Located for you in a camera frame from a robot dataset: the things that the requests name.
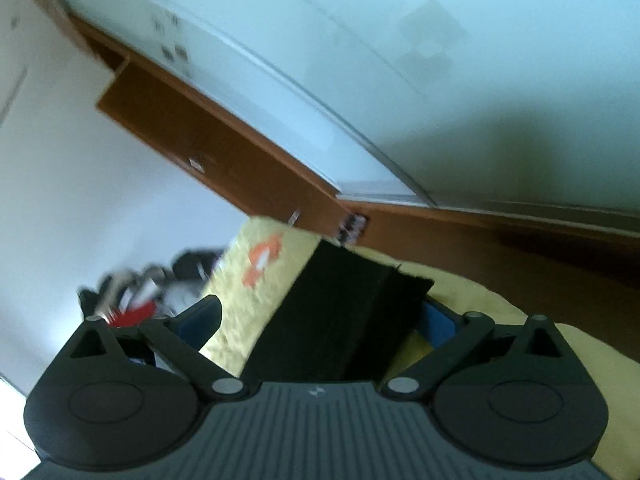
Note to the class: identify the black and white striped clothing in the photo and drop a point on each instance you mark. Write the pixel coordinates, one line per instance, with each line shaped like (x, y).
(135, 282)

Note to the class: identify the brown wooden door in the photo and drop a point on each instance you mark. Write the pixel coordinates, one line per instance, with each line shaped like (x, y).
(210, 130)

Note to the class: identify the black pants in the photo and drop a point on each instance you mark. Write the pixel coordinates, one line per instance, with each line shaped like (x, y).
(325, 310)

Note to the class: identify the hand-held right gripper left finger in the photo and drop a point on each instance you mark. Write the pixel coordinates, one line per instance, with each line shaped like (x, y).
(197, 327)

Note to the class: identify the grey cloth bundle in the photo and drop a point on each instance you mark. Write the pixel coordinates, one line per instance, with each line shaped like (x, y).
(185, 292)

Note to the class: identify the yellow carrot-printed blanket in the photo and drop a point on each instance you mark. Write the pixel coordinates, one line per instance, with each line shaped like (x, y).
(250, 310)

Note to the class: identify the black backpack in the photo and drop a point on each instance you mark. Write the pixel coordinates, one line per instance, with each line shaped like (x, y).
(195, 262)

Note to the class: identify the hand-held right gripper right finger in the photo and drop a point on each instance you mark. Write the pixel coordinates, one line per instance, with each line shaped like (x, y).
(440, 322)

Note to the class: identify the white sliding wardrobe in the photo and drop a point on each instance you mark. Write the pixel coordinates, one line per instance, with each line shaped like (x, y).
(425, 85)

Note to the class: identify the red down jacket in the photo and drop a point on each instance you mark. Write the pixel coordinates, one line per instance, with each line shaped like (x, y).
(132, 317)

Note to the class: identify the black jacket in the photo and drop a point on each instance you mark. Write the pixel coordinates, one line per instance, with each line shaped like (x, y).
(89, 300)

